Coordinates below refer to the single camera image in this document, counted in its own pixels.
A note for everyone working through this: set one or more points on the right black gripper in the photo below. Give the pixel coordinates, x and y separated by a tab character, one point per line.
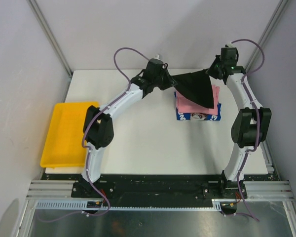
210	71

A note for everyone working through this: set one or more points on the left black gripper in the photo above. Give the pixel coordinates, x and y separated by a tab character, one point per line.
169	82

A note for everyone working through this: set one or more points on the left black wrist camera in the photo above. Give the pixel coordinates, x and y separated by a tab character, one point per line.
155	67

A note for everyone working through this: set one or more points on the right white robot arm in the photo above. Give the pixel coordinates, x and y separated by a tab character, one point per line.
252	122

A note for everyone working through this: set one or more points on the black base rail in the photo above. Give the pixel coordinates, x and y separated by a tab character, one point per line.
159	189

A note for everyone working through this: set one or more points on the pink t-shirt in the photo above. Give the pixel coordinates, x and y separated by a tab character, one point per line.
195	106

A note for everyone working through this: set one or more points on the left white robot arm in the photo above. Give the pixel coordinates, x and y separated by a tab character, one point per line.
98	126

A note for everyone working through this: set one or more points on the grey slotted cable duct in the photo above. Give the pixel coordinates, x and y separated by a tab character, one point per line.
91	205

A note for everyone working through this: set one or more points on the yellow plastic bin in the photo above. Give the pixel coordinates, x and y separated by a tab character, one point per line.
63	143

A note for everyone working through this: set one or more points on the black printed t-shirt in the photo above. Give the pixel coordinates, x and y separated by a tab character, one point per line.
196	87

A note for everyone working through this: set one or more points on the blue printed t-shirt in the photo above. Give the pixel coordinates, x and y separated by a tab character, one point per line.
205	114

